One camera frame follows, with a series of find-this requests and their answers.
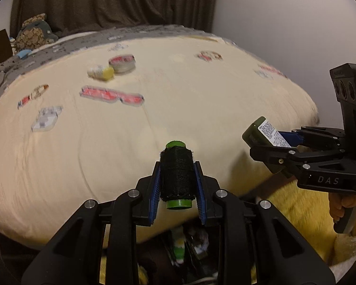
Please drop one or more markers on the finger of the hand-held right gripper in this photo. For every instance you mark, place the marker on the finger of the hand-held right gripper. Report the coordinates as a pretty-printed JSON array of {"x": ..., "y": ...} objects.
[
  {"x": 273, "y": 158},
  {"x": 287, "y": 136}
]

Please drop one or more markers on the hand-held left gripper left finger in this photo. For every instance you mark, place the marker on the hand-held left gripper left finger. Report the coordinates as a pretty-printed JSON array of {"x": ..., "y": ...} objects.
[{"x": 155, "y": 190}]

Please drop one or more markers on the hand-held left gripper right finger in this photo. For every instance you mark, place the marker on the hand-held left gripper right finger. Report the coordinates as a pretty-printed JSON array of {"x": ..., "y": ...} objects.
[{"x": 199, "y": 190}]

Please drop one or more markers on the green bottle with white label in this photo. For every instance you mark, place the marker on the green bottle with white label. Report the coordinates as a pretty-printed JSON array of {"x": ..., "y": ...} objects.
[{"x": 264, "y": 132}]

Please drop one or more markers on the black thread spool green ends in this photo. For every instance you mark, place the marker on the black thread spool green ends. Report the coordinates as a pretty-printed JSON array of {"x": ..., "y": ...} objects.
[{"x": 177, "y": 175}]

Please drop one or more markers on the person's right hand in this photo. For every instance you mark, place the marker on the person's right hand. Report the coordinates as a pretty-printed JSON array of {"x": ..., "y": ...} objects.
[{"x": 335, "y": 206}]

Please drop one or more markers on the yellow plush blanket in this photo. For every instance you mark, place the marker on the yellow plush blanket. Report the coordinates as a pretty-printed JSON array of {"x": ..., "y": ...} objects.
[{"x": 302, "y": 216}]

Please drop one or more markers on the cream printed quilt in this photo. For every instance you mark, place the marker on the cream printed quilt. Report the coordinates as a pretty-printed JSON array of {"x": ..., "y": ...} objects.
[{"x": 92, "y": 154}]

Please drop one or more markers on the small bottle with yellow cap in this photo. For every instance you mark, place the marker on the small bottle with yellow cap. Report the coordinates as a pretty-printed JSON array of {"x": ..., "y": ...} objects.
[{"x": 102, "y": 72}]

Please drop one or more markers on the round tin with red lid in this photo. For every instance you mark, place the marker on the round tin with red lid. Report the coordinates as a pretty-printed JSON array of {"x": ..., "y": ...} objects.
[{"x": 122, "y": 63}]

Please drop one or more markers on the grey printed blanket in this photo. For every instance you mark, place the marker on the grey printed blanket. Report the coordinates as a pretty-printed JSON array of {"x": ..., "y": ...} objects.
[{"x": 77, "y": 40}]

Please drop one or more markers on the small blue cloth item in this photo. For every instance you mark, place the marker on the small blue cloth item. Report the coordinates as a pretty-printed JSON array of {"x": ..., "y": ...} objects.
[{"x": 23, "y": 53}]

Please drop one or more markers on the brown curtain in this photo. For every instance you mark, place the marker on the brown curtain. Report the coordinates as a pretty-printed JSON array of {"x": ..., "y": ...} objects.
[{"x": 106, "y": 0}]

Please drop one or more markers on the patterned plush toy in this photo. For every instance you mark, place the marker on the patterned plush toy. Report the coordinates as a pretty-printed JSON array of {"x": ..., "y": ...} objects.
[{"x": 32, "y": 34}]

